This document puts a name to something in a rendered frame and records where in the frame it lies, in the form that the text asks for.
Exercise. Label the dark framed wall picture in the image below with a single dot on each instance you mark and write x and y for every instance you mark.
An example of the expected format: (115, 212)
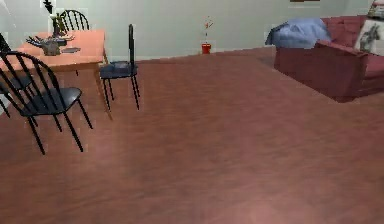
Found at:
(304, 0)

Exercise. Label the blue blanket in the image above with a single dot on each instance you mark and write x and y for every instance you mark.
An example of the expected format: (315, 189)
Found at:
(298, 33)

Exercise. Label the black spindle-back chair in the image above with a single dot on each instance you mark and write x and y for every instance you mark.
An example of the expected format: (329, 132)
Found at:
(121, 69)
(50, 100)
(75, 20)
(13, 83)

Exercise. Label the dark vase with flowers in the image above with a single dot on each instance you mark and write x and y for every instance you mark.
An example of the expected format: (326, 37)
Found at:
(56, 25)

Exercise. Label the grey spiky table ornament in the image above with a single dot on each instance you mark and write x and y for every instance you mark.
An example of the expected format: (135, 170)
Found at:
(50, 45)

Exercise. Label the striped pale cushion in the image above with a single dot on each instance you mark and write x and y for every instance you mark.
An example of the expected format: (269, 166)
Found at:
(377, 9)

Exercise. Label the orange wooden dining table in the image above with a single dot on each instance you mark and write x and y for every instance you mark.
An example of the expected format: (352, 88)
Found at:
(83, 46)

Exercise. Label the white patterned cushion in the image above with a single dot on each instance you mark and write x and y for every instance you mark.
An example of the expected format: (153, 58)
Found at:
(370, 36)

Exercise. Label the dark flat tablet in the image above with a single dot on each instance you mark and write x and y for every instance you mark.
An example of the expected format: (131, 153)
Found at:
(70, 50)

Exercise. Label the red pot house plant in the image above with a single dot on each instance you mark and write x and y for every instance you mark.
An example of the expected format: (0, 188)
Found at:
(206, 48)

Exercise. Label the dark red sofa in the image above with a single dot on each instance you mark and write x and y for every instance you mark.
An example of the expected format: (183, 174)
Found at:
(333, 66)

